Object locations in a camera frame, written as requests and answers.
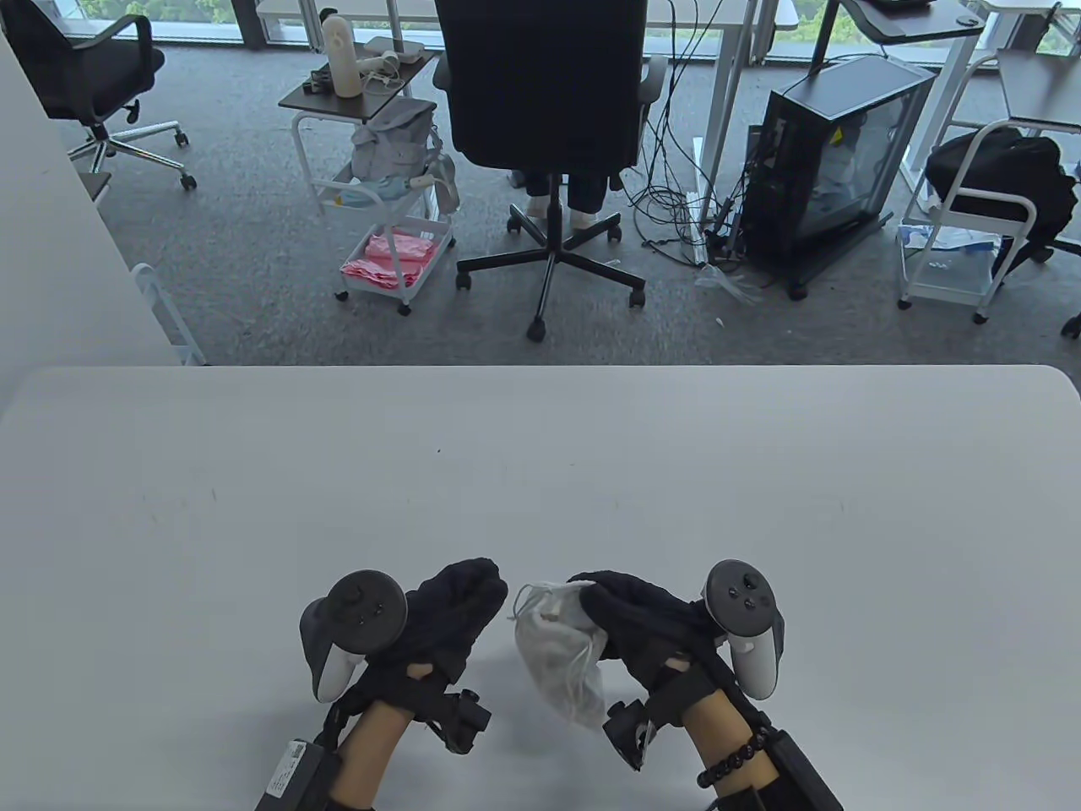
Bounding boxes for person's right hand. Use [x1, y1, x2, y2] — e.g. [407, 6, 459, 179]
[568, 571, 746, 727]

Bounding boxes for person's left hand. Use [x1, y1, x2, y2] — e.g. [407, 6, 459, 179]
[342, 558, 509, 721]

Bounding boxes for white cloth drawstring bag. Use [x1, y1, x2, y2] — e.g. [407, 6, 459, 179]
[507, 581, 609, 732]

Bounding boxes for person's left forearm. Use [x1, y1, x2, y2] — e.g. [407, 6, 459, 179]
[325, 701, 419, 811]

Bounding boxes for black forearm sensor box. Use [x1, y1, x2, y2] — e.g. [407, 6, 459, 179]
[760, 731, 845, 811]
[265, 738, 340, 803]

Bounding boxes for clear plastic bag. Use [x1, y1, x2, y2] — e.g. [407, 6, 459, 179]
[694, 260, 766, 307]

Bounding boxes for black bag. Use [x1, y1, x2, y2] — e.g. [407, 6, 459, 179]
[925, 127, 1080, 259]

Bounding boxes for black grey hand controller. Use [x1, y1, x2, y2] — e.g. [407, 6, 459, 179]
[300, 571, 409, 704]
[703, 559, 786, 702]

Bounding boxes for pink folded cloths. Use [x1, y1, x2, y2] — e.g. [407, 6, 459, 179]
[340, 232, 440, 291]

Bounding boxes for light blue pouch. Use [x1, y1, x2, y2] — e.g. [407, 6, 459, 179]
[325, 173, 408, 212]

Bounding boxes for grey backpack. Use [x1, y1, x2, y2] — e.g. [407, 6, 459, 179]
[350, 96, 442, 183]

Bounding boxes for clear blue plastic packets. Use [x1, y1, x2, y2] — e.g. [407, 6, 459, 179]
[897, 224, 1002, 254]

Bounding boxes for black computer tower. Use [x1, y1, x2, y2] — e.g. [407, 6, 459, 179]
[740, 55, 940, 301]

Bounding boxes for white cart with dark top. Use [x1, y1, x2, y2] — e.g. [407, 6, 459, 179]
[279, 49, 461, 318]
[897, 49, 1081, 326]

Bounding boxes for black high-back office chair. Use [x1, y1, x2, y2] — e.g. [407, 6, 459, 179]
[432, 0, 670, 343]

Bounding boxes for cream cylindrical bottle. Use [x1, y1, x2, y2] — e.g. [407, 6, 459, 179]
[321, 14, 358, 99]

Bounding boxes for white flat box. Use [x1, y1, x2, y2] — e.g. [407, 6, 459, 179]
[365, 35, 428, 65]

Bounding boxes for black mesh office chair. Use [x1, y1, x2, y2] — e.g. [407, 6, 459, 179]
[0, 0, 198, 191]

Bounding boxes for black monitor stand table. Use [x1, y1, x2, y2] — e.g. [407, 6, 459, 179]
[809, 0, 987, 81]

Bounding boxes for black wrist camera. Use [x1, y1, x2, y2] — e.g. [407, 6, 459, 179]
[603, 699, 661, 771]
[422, 689, 493, 755]

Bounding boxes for black bead bracelet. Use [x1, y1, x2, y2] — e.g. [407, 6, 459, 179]
[697, 728, 774, 788]

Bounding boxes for tangle of black cables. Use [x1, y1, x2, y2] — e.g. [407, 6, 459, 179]
[629, 0, 748, 263]

